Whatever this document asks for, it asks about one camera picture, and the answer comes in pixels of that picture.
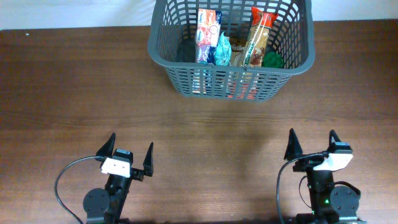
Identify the grey plastic mesh basket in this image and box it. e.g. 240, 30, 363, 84
148, 0, 315, 101

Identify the red spaghetti pasta package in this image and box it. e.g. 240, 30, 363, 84
226, 6, 279, 100

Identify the green lidded jar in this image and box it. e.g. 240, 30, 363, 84
262, 52, 284, 68

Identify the beige Pantree snack bag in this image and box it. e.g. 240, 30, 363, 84
228, 37, 249, 94

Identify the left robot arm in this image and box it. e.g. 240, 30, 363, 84
83, 133, 154, 224

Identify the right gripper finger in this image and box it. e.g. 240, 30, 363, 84
284, 128, 303, 161
329, 129, 341, 144

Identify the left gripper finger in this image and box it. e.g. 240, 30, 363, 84
143, 142, 154, 176
96, 133, 116, 161

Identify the Kleenex tissue multipack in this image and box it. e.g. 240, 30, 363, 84
195, 8, 222, 65

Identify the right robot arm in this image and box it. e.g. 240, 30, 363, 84
276, 129, 366, 224

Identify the small teal packet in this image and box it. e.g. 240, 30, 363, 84
214, 32, 232, 66

